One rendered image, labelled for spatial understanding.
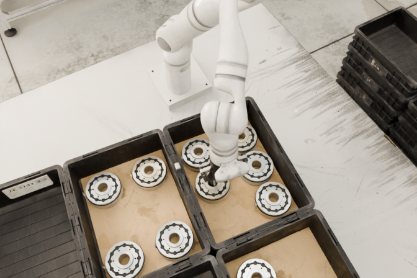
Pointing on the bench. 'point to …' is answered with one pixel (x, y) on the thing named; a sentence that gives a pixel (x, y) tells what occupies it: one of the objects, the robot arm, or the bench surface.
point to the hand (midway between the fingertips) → (223, 177)
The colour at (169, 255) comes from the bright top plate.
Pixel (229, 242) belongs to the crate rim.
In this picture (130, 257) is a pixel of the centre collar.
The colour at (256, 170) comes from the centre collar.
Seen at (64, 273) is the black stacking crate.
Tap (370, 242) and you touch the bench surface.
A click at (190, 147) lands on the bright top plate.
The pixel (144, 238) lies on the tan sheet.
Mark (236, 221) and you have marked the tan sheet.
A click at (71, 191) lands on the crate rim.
